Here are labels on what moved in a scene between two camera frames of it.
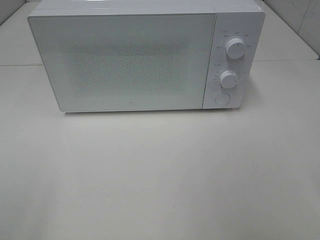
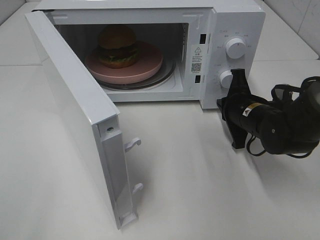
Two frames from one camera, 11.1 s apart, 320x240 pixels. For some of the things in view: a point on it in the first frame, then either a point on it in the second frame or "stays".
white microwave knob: [228, 79] stays
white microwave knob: [235, 47] stays
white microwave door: [126, 60] to [91, 117]
